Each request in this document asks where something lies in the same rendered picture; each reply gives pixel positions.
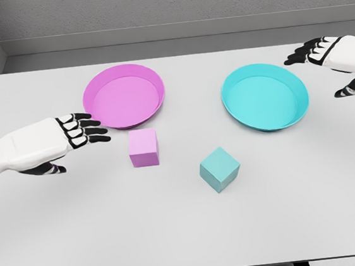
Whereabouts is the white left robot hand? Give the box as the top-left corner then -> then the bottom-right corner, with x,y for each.
0,109 -> 115,180

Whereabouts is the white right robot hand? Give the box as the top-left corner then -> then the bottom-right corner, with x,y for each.
282,33 -> 355,104

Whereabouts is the cyan round plate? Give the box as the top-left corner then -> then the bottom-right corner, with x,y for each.
218,59 -> 313,138

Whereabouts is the pink round plate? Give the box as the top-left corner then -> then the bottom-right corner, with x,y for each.
79,61 -> 169,134

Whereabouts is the pink cube block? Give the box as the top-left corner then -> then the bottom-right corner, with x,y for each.
126,128 -> 161,169

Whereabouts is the teal cube block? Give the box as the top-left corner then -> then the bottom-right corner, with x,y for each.
196,144 -> 244,196

